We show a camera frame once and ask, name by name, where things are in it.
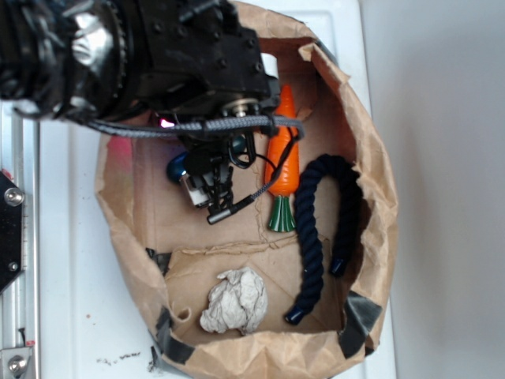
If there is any silver corner bracket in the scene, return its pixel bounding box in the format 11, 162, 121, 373
1, 347, 34, 379

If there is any black metal bracket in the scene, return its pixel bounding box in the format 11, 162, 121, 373
0, 171, 24, 294

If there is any aluminium frame rail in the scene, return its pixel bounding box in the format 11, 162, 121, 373
1, 102, 41, 378

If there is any brown paper bag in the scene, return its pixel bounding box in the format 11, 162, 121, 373
95, 1, 398, 378

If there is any crumpled white paper ball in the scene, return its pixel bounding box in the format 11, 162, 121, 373
200, 267, 268, 336

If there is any dark blue rope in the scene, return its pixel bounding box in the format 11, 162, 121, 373
283, 154, 362, 325

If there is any dark green plastic pickle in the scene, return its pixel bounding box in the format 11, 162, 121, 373
166, 136, 246, 183

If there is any white plastic tray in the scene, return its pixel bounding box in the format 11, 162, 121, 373
36, 1, 397, 378

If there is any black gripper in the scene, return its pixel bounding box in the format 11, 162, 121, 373
173, 129, 257, 223

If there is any orange plastic carrot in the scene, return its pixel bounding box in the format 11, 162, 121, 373
264, 84, 300, 233

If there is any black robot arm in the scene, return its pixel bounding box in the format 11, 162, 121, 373
1, 1, 280, 223

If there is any grey braided cable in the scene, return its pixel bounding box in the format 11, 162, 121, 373
87, 114, 305, 219

